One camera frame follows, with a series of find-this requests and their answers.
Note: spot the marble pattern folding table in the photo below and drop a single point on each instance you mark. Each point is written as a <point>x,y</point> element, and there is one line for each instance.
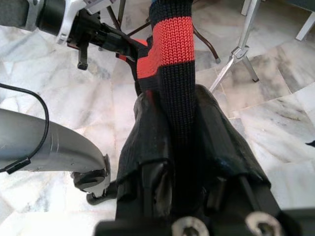
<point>209,46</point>

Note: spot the dark garment with red trim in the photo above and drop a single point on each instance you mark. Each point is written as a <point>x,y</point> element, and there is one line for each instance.
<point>177,98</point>

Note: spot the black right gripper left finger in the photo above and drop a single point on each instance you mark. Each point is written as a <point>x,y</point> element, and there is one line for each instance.
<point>145,152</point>

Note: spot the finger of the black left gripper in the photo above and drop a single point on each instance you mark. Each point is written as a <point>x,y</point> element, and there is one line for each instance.
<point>123,45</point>

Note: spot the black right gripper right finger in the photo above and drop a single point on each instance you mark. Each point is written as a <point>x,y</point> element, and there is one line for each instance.
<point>221,137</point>

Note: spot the silver metal clothes rack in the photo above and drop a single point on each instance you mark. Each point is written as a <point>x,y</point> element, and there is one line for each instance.
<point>240,52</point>

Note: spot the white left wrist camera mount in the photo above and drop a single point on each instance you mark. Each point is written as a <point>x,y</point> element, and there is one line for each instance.
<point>66,22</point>

